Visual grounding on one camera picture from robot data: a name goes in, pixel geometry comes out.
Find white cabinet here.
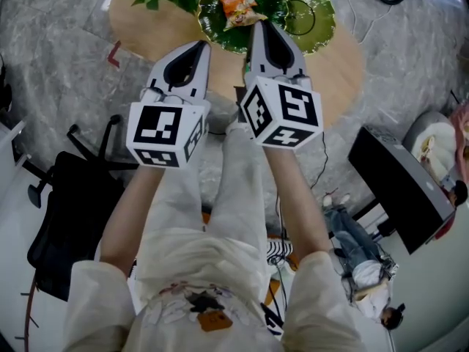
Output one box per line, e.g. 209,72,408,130
0,120,27,172

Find pink plush toy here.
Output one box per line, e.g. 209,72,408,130
450,100,469,183

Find orange snack packet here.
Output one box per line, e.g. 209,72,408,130
215,0,269,32

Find grey round seat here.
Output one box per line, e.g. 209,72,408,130
402,110,459,188

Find white cable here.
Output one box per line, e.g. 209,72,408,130
331,0,394,46

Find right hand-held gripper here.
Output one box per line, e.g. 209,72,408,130
239,20,325,150

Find person's left forearm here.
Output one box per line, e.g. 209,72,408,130
99,165,166,278

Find black office chair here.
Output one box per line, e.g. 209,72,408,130
27,114,140,302

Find person's light grey trousers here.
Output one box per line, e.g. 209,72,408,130
141,121,272,245

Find person's right forearm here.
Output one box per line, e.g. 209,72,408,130
263,145,333,263

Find green leaf-shaped plate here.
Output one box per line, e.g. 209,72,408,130
196,0,337,56

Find white printed cushion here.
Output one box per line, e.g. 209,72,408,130
417,122,459,186

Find black cable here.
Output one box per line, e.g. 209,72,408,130
259,192,294,337
311,132,329,190

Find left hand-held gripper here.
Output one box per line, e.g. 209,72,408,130
125,40,213,171

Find black white striped cloth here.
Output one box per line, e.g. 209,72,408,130
266,241,294,265

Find person's cream shirt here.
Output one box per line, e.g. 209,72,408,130
62,229,367,352

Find large black monitor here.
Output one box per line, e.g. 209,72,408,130
347,125,457,256

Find orange stool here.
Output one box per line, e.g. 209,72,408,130
200,212,300,307

